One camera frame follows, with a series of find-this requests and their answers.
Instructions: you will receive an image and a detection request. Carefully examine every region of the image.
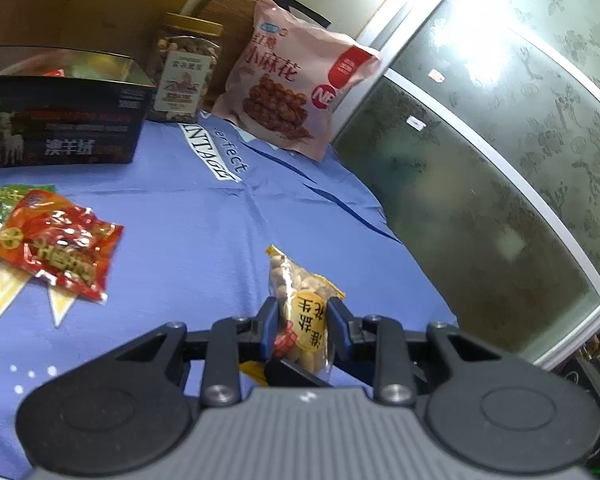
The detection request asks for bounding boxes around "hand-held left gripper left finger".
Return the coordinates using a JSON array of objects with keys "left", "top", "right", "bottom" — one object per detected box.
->
[{"left": 112, "top": 296, "right": 281, "bottom": 409}]

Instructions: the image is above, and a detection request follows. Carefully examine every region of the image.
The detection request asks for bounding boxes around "frosted glass door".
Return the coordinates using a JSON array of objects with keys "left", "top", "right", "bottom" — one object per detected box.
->
[{"left": 332, "top": 0, "right": 600, "bottom": 371}]

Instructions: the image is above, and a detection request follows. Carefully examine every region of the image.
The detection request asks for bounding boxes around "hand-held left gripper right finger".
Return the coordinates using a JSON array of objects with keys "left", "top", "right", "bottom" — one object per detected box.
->
[{"left": 326, "top": 296, "right": 503, "bottom": 407}]

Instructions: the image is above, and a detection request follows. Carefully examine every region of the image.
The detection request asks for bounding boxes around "clear nut jar gold lid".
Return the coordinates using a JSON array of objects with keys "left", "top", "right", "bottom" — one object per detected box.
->
[{"left": 146, "top": 12, "right": 225, "bottom": 125}]

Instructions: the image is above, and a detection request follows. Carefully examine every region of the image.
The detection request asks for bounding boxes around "wooden wall panel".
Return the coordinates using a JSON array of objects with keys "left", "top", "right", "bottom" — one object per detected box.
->
[{"left": 0, "top": 0, "right": 216, "bottom": 56}]

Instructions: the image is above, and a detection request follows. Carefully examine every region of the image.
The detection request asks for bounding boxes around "blue printed cloth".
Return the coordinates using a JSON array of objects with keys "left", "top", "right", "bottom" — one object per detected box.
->
[{"left": 0, "top": 110, "right": 458, "bottom": 480}]

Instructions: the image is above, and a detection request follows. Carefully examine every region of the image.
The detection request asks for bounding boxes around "pink snack bag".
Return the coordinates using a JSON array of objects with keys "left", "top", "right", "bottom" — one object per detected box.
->
[{"left": 211, "top": 0, "right": 382, "bottom": 162}]

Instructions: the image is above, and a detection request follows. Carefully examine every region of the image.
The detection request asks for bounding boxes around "black cardboard box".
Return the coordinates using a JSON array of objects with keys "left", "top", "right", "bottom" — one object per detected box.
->
[{"left": 0, "top": 45, "right": 158, "bottom": 170}]

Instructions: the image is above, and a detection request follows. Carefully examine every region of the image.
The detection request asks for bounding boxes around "clear yellow-trimmed peanut packet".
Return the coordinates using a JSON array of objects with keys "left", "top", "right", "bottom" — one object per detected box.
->
[{"left": 240, "top": 245, "right": 347, "bottom": 386}]

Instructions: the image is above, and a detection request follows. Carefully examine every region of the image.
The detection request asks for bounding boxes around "red snack packet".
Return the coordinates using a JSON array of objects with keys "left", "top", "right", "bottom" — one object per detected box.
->
[{"left": 0, "top": 190, "right": 125, "bottom": 303}]

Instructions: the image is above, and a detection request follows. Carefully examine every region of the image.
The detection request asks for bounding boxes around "round wooden board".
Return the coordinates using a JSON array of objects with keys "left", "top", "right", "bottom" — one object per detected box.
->
[{"left": 180, "top": 0, "right": 261, "bottom": 61}]

